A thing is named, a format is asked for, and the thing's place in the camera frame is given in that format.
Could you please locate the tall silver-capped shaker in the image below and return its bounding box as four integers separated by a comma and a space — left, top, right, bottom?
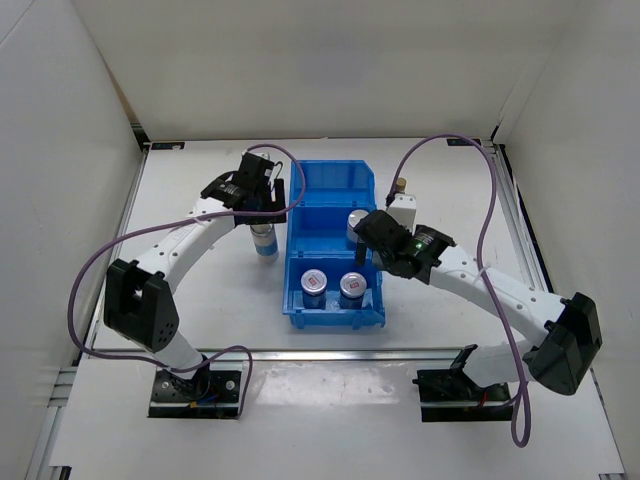
346, 209, 369, 247
250, 224, 279, 263

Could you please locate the short spice jar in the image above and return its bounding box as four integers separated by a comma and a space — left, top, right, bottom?
339, 272, 367, 310
300, 269, 328, 309

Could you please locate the small brown sauce bottle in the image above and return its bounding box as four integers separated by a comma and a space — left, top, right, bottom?
392, 177, 407, 196

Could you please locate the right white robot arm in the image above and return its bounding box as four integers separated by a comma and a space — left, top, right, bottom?
354, 210, 602, 401

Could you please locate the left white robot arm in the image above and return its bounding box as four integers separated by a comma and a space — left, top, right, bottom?
104, 152, 286, 400

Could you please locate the blue near storage bin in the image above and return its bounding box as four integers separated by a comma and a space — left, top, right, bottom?
282, 253, 386, 329

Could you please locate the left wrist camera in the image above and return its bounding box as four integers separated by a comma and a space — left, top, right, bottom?
257, 152, 274, 163

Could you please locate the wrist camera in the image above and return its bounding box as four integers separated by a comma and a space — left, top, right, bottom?
386, 194, 417, 231
257, 152, 274, 163

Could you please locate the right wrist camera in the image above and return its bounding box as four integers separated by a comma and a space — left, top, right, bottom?
386, 194, 417, 231

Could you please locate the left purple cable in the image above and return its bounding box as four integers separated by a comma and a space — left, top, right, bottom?
67, 143, 307, 419

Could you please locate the front aluminium frame rail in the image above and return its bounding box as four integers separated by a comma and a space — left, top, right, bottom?
84, 347, 471, 362

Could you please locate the aluminium frame rail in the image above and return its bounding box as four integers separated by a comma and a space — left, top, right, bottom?
84, 347, 471, 362
481, 141, 571, 361
24, 144, 149, 480

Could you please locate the right aluminium frame rail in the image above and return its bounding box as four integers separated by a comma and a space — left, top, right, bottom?
481, 141, 571, 361

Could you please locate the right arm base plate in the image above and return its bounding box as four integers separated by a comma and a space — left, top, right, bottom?
412, 370, 514, 423

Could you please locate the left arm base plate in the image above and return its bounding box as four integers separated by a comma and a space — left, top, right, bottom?
147, 366, 244, 420

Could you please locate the left aluminium frame rail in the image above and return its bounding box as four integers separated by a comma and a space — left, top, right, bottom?
24, 144, 149, 480

